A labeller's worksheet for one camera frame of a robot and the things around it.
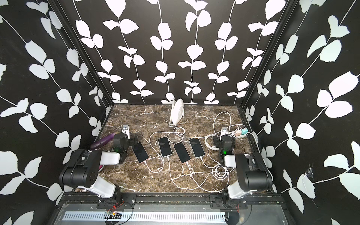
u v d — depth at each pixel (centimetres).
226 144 72
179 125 107
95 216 70
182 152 93
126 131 82
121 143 73
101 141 95
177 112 96
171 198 77
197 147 96
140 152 95
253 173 45
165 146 94
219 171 85
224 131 81
